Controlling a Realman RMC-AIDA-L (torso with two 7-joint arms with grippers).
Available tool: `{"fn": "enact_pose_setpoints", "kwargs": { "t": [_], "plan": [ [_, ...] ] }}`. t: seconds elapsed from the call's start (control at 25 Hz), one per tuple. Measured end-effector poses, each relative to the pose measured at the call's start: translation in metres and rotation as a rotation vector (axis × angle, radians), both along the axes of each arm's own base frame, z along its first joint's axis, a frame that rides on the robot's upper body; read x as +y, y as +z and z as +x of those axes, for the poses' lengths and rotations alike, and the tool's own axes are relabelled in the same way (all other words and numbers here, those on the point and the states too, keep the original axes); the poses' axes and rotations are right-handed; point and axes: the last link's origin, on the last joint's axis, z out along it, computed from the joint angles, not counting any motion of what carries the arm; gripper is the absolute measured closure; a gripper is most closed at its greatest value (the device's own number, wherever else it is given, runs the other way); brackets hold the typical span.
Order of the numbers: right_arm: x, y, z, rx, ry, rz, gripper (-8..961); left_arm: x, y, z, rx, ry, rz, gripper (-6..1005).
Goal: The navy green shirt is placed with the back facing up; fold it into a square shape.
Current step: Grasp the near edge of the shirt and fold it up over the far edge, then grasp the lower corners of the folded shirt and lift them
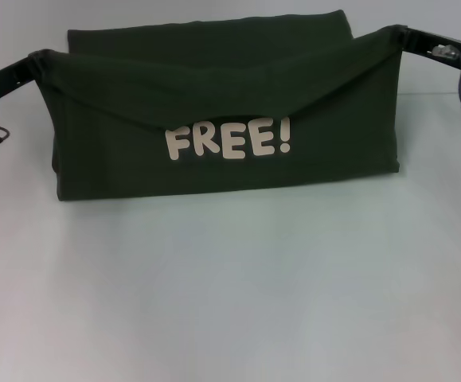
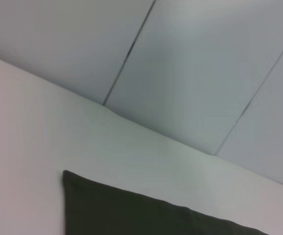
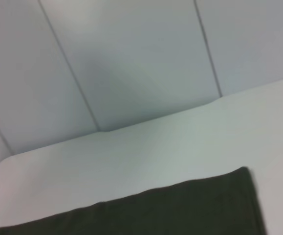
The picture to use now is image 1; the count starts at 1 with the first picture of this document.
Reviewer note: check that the dark green t-shirt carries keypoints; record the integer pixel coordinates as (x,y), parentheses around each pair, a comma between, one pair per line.
(214,99)

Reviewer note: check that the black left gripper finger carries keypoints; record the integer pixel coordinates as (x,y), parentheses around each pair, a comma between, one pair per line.
(31,63)

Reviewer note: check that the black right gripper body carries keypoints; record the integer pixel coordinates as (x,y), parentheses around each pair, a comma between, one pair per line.
(433,40)

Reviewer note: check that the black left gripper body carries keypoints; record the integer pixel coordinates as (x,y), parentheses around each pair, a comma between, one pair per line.
(3,81)

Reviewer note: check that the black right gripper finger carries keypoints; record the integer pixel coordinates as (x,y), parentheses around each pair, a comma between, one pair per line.
(411,37)

